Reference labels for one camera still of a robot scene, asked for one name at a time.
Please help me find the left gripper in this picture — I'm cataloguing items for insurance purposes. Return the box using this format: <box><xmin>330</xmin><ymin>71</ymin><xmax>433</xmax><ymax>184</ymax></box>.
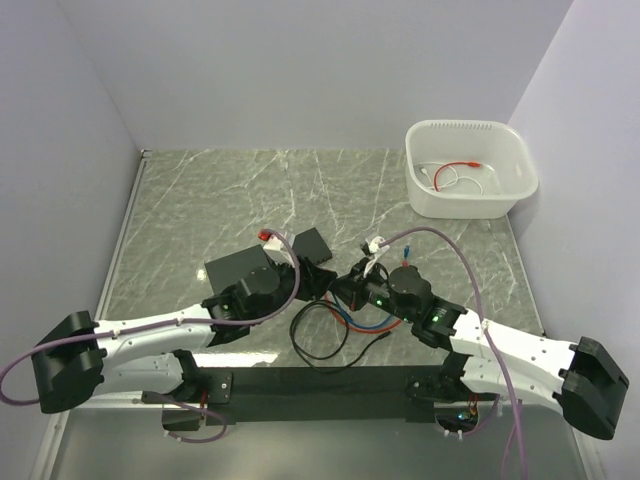
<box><xmin>252</xmin><ymin>251</ymin><xmax>337</xmax><ymax>325</ymax></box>

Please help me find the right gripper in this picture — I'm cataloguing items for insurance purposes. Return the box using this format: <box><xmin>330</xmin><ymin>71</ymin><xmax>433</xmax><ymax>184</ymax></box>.
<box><xmin>330</xmin><ymin>257</ymin><xmax>417</xmax><ymax>324</ymax></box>

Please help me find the black network switch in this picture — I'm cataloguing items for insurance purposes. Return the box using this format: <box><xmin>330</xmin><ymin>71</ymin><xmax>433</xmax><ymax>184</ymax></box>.
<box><xmin>293</xmin><ymin>227</ymin><xmax>333</xmax><ymax>266</ymax></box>

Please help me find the blue ethernet cable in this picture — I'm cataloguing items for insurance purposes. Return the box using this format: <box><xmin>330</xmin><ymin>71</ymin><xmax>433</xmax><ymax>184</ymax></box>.
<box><xmin>327</xmin><ymin>243</ymin><xmax>415</xmax><ymax>335</ymax></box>

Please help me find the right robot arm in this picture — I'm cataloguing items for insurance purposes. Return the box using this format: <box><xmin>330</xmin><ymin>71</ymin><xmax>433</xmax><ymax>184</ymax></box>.
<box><xmin>329</xmin><ymin>262</ymin><xmax>629</xmax><ymax>440</ymax></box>

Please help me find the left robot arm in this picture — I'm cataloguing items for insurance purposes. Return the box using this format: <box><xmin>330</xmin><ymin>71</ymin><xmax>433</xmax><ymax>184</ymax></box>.
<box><xmin>31</xmin><ymin>258</ymin><xmax>337</xmax><ymax>414</ymax></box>

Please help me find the black flat box left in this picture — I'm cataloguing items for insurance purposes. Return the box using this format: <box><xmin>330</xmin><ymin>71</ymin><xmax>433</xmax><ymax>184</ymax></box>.
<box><xmin>205</xmin><ymin>245</ymin><xmax>270</xmax><ymax>295</ymax></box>

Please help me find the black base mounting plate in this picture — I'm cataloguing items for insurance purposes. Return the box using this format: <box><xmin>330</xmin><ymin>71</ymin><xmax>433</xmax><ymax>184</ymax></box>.
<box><xmin>200</xmin><ymin>365</ymin><xmax>495</xmax><ymax>424</ymax></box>

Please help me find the white plastic basin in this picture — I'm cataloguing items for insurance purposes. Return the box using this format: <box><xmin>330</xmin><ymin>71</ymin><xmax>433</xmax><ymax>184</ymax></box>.
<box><xmin>405</xmin><ymin>120</ymin><xmax>539</xmax><ymax>220</ymax></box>

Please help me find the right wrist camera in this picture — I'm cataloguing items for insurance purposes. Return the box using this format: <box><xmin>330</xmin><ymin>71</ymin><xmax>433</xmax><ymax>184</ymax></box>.
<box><xmin>361</xmin><ymin>235</ymin><xmax>389</xmax><ymax>277</ymax></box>

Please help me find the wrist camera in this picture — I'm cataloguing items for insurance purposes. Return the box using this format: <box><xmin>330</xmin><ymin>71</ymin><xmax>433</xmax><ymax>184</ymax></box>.
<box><xmin>258</xmin><ymin>230</ymin><xmax>293</xmax><ymax>265</ymax></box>
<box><xmin>361</xmin><ymin>235</ymin><xmax>389</xmax><ymax>277</ymax></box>

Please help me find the red ethernet cable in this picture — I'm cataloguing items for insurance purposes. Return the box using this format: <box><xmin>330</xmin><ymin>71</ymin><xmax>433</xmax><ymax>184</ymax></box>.
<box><xmin>322</xmin><ymin>294</ymin><xmax>401</xmax><ymax>335</ymax></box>

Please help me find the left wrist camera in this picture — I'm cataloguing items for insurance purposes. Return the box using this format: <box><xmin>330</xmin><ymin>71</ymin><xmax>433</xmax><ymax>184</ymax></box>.
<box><xmin>258</xmin><ymin>230</ymin><xmax>293</xmax><ymax>265</ymax></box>

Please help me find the black ethernet cable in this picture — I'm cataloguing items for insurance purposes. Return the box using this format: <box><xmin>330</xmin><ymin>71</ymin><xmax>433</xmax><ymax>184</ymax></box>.
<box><xmin>289</xmin><ymin>300</ymin><xmax>392</xmax><ymax>375</ymax></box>

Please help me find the aluminium frame rail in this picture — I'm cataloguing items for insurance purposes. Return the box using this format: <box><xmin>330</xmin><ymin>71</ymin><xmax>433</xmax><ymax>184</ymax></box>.
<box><xmin>53</xmin><ymin>364</ymin><xmax>584</xmax><ymax>416</ymax></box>

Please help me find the white cable in basin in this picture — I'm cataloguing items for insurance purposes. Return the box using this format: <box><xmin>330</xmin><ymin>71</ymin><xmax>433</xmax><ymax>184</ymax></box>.
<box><xmin>418</xmin><ymin>163</ymin><xmax>501</xmax><ymax>196</ymax></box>

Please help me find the red cable in basin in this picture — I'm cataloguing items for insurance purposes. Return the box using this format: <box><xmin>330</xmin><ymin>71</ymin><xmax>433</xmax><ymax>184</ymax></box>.
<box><xmin>432</xmin><ymin>160</ymin><xmax>480</xmax><ymax>193</ymax></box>

